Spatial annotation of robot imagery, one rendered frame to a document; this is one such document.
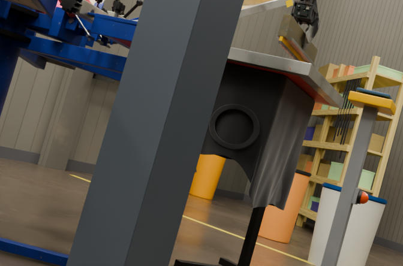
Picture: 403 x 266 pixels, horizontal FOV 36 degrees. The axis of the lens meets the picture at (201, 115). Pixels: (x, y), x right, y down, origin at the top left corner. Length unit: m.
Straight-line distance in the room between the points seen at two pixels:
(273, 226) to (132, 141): 4.65
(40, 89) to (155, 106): 5.48
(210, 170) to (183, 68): 7.31
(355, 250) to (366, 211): 0.33
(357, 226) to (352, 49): 5.76
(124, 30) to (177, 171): 0.71
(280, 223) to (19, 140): 2.90
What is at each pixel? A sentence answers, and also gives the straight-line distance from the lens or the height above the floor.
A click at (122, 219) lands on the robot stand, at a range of 1.52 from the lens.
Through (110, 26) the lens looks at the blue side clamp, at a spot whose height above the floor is 0.97.
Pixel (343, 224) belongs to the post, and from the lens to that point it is 1.95.
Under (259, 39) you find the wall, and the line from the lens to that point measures 10.30.
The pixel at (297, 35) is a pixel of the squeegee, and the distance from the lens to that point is 2.10.
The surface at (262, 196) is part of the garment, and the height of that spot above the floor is 0.56.
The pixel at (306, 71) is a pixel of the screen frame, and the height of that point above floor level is 0.96.
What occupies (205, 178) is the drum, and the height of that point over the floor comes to 0.28.
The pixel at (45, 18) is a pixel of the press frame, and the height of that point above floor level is 1.00.
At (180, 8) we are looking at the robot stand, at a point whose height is 0.98.
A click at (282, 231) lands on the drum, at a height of 0.11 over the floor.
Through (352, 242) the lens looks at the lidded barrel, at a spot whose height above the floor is 0.27.
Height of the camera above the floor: 0.66
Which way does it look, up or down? 3 degrees up
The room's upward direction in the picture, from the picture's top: 16 degrees clockwise
